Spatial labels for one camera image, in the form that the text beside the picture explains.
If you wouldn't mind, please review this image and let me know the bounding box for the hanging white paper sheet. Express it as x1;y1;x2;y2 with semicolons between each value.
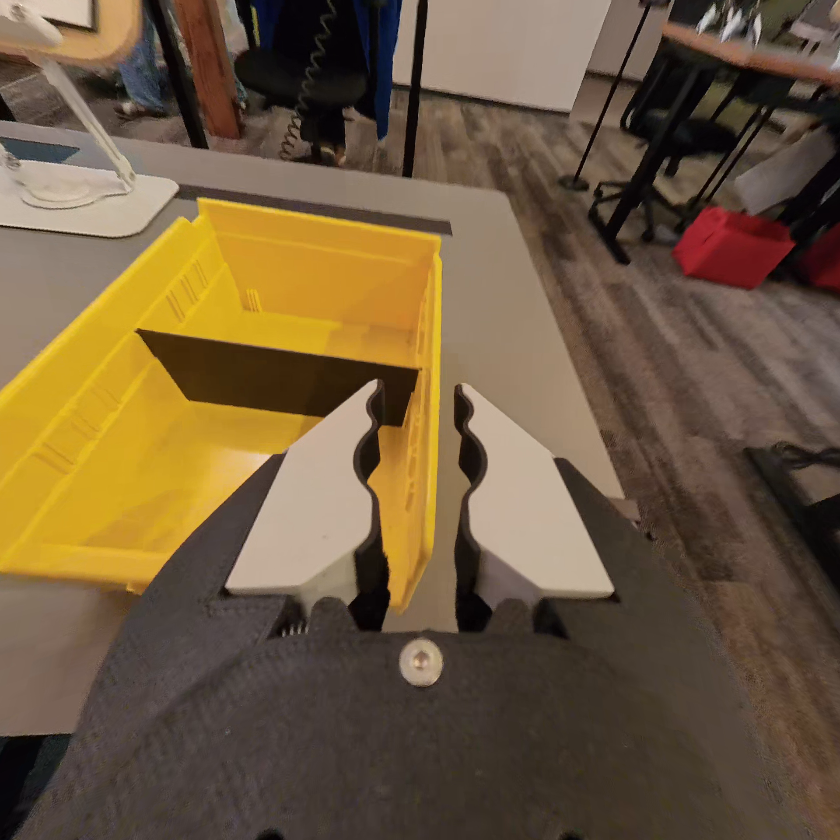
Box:
734;125;837;217

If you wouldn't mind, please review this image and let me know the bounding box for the wooden table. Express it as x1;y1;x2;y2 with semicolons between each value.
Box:
661;20;840;89

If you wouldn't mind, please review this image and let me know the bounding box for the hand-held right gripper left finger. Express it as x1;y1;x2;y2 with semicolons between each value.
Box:
224;378;389;601

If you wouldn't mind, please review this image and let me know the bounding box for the yellow bin with black divider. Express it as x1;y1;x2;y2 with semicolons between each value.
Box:
0;197;444;614

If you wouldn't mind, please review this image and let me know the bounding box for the black floor stand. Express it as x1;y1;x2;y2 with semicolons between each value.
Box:
400;0;429;179
559;0;657;193

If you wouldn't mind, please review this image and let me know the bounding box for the red tote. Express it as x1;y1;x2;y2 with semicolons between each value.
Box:
796;223;840;293
672;206;796;291

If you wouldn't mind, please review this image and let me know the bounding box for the black coiled cable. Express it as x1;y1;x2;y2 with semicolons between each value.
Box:
279;0;329;161

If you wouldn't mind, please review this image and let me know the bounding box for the white document stand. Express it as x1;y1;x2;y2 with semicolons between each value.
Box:
0;0;180;238

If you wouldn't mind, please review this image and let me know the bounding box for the white partition cabinet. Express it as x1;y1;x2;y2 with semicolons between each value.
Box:
392;0;613;114

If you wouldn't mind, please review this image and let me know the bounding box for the wooden post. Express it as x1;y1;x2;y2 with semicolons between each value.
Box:
172;0;245;140

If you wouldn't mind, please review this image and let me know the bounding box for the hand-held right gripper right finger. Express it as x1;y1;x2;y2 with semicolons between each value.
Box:
453;384;618;601

